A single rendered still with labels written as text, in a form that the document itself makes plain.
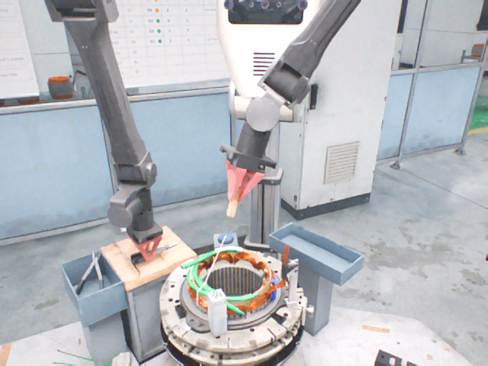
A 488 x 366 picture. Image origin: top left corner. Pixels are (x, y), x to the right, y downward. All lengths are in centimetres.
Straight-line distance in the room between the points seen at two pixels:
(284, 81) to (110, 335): 78
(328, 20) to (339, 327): 91
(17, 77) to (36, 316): 146
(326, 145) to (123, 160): 243
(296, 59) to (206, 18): 235
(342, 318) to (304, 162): 194
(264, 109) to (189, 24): 237
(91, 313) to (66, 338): 32
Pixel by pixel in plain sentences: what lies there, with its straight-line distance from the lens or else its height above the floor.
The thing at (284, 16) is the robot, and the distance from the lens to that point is 108.
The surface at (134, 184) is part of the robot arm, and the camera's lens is 93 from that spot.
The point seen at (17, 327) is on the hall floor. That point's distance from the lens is 270.
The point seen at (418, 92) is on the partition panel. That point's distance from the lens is 452.
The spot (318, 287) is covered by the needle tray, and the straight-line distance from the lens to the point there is 113.
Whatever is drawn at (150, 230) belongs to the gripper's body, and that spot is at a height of 118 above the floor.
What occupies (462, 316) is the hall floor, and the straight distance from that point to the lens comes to 274.
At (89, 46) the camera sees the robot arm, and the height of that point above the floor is 161.
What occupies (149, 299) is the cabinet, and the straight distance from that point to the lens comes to 109.
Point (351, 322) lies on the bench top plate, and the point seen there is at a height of 78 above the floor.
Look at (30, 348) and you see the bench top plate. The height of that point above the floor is 78.
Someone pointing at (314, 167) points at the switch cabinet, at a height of 48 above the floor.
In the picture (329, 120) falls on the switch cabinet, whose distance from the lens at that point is 311.
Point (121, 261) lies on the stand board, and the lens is 109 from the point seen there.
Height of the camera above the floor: 168
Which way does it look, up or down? 26 degrees down
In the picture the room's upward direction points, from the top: straight up
